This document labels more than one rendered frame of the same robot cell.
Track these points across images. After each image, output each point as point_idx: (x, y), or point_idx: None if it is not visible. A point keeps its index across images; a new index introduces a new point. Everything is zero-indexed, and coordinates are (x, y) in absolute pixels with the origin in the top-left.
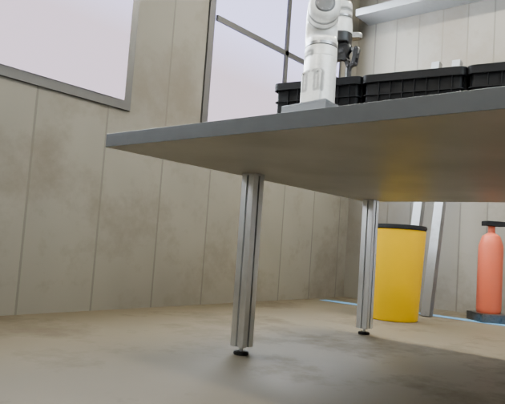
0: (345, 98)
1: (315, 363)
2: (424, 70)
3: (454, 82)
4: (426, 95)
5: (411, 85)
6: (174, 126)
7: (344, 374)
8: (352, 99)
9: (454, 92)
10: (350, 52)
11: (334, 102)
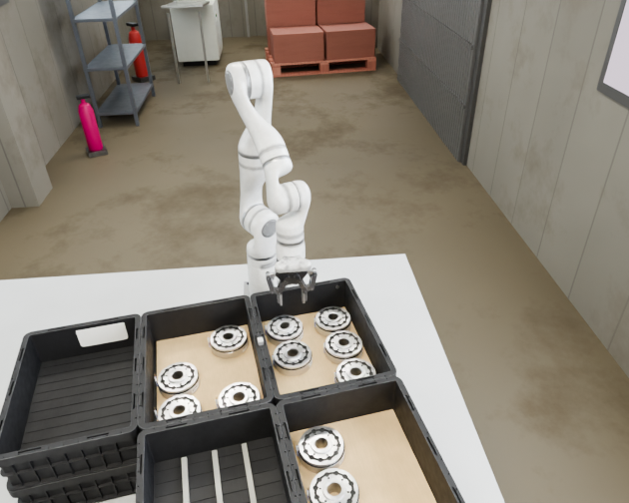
0: (268, 309)
1: None
2: (183, 305)
3: (155, 324)
4: (149, 270)
5: (198, 316)
6: (328, 258)
7: None
8: (261, 312)
9: (136, 271)
10: (278, 277)
11: (250, 293)
